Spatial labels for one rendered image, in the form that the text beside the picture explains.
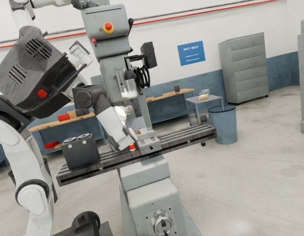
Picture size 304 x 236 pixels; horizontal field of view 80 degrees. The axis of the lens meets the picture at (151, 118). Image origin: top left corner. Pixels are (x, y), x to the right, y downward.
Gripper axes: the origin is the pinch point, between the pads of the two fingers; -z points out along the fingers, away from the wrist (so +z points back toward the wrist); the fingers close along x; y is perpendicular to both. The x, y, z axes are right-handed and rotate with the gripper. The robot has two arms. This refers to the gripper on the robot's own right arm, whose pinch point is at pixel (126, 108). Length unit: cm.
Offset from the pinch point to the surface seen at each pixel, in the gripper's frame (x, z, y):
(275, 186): -119, -67, 123
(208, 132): -57, -14, 33
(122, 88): -5.5, 12.0, -15.6
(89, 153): 30.0, 18.5, 24.6
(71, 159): 42, 24, 26
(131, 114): 10.5, -36.1, 11.2
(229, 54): -175, -477, -41
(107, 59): 0.6, 10.6, -36.9
